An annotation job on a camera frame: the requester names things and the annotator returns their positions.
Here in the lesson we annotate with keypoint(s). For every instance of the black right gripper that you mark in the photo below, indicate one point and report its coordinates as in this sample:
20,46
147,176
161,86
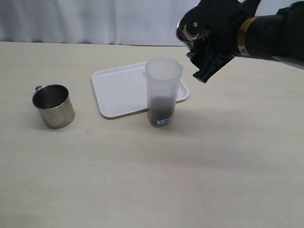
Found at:
224,18

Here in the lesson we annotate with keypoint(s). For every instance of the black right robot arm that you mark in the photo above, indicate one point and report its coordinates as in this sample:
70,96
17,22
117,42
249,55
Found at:
278,37

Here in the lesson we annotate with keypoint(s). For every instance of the clear plastic tall container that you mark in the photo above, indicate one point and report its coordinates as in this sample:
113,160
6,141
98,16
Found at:
163,76

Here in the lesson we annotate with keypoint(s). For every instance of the steel mug with kibble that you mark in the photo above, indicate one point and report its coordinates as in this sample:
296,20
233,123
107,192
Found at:
191,41

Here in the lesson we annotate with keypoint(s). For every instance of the white plastic tray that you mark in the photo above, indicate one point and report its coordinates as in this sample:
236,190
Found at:
122,90

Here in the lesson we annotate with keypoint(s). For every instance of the white curtain backdrop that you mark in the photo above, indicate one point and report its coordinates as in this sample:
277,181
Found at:
105,22

